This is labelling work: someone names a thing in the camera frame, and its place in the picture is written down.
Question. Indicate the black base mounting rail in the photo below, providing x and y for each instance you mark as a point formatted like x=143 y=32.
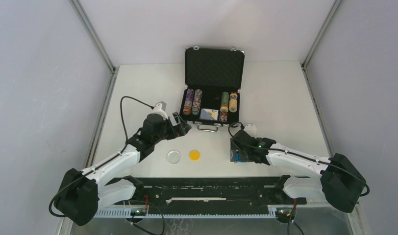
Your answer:
x=214 y=196

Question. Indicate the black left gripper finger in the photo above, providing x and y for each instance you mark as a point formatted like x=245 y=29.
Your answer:
x=176 y=120
x=182 y=129

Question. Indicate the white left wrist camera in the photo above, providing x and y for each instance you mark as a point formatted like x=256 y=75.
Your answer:
x=159 y=109

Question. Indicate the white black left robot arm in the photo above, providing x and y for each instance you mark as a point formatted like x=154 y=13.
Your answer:
x=83 y=193

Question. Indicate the black poker set case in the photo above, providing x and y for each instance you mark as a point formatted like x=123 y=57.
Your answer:
x=214 y=71

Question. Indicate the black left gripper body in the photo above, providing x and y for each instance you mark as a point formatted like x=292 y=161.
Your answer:
x=167 y=132

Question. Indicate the yellow round button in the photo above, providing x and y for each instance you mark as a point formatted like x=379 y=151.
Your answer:
x=194 y=155

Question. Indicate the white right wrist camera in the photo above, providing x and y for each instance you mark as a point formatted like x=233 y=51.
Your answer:
x=250 y=129

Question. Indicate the yellow blue chip stack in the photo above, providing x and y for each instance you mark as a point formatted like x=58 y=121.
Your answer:
x=233 y=102

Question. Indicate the orange blue chip stack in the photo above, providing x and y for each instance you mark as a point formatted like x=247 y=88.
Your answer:
x=223 y=117

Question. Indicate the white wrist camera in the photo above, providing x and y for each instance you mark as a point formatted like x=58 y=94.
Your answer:
x=250 y=129
x=159 y=109

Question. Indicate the green yellow chip stack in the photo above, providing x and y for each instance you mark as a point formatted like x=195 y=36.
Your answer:
x=224 y=107

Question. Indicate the playing card deck box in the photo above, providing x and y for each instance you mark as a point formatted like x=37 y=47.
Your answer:
x=209 y=114

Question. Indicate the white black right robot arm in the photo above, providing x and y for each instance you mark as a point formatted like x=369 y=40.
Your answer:
x=334 y=180

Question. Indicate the purple orange chip stack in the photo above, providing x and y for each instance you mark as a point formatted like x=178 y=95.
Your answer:
x=188 y=103

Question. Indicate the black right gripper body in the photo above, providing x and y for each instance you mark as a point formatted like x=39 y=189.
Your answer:
x=243 y=155

